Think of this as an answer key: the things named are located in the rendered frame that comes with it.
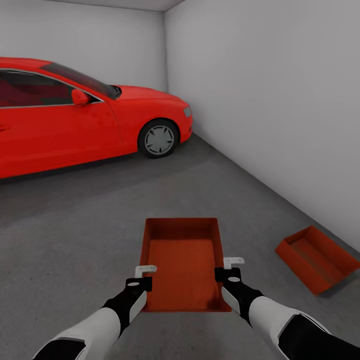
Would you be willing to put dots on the storage box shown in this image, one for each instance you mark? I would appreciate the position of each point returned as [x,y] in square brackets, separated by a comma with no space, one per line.
[186,252]
[324,251]

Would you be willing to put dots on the car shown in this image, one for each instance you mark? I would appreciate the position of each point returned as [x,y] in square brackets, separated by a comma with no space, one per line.
[52,116]

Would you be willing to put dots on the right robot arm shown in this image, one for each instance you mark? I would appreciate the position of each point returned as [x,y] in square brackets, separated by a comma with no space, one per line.
[290,333]

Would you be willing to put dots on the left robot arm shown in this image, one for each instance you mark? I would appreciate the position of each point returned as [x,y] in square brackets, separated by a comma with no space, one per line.
[95,337]

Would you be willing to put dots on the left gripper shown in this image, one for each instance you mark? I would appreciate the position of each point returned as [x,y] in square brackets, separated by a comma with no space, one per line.
[147,282]

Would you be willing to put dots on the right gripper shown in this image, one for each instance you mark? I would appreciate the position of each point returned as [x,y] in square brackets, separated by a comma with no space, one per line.
[220,273]

